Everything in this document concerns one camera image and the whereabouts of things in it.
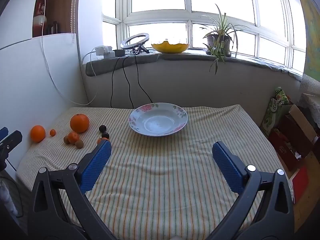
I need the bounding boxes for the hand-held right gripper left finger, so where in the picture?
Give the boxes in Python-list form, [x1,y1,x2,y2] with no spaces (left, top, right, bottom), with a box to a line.
[27,140,118,240]

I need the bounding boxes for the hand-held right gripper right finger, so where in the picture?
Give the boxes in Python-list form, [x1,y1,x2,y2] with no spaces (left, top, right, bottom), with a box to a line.
[204,141,295,240]

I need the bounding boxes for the medium orange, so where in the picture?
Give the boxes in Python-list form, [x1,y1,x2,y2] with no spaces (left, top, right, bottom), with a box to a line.
[30,125,46,143]

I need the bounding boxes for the small tangerine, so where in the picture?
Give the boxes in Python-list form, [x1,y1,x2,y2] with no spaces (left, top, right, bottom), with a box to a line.
[68,132,80,145]

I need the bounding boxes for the large orange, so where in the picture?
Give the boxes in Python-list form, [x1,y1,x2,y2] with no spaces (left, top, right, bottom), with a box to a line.
[70,113,90,133]

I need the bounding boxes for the floral white plate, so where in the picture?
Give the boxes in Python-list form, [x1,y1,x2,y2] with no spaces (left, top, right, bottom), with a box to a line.
[128,102,188,137]

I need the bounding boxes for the striped blanket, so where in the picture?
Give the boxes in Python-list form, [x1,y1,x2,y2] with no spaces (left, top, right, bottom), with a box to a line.
[15,104,295,240]

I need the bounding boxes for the green plastic bag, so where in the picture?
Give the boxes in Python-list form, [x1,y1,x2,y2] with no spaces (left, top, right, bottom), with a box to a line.
[261,87,293,137]

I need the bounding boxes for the red cardboard box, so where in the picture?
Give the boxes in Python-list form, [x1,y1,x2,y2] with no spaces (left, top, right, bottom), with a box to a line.
[292,166,310,203]

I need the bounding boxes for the brown cardboard box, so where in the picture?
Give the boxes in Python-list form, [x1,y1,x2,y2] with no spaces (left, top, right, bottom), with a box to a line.
[267,104,320,172]

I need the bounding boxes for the white lace cloth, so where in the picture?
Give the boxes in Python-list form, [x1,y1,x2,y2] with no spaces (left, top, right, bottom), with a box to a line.
[299,74,320,120]

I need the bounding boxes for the dark books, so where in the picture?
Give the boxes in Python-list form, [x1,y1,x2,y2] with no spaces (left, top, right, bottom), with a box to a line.
[47,21,61,34]

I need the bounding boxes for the white power strip with chargers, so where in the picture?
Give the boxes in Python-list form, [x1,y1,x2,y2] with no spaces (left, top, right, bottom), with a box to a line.
[94,45,115,59]

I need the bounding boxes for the grey windowsill cover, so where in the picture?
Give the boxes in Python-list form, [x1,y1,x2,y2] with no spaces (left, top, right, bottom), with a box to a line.
[85,50,304,82]

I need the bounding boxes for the red and white vase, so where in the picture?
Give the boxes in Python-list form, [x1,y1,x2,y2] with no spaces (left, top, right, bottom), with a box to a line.
[33,0,48,37]

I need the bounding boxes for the potted spider plant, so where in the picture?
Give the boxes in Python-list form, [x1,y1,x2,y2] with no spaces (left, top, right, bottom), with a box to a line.
[200,4,250,75]

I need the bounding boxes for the yellow bowl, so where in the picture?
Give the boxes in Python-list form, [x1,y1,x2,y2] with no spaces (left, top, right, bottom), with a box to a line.
[151,40,190,54]

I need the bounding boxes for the wooden shelf niche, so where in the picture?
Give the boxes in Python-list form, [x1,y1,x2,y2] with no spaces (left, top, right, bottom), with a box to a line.
[32,0,77,38]

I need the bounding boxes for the white framed window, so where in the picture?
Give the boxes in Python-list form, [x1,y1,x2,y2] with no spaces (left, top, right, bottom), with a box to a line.
[102,0,307,73]

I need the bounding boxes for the long white cable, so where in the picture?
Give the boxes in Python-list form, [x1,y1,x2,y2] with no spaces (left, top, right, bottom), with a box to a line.
[41,0,98,106]

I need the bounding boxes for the black cable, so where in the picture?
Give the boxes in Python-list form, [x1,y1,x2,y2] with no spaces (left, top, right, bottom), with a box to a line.
[110,56,120,108]
[122,55,134,108]
[134,51,153,103]

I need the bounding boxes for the short white cable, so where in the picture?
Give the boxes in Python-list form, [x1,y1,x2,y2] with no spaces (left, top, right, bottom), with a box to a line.
[82,47,99,77]

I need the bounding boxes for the ring light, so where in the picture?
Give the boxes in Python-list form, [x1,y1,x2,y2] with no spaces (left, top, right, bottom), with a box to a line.
[120,32,150,54]

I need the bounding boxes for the white bead cord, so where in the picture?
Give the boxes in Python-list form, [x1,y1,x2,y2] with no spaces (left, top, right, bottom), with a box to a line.
[71,0,76,43]

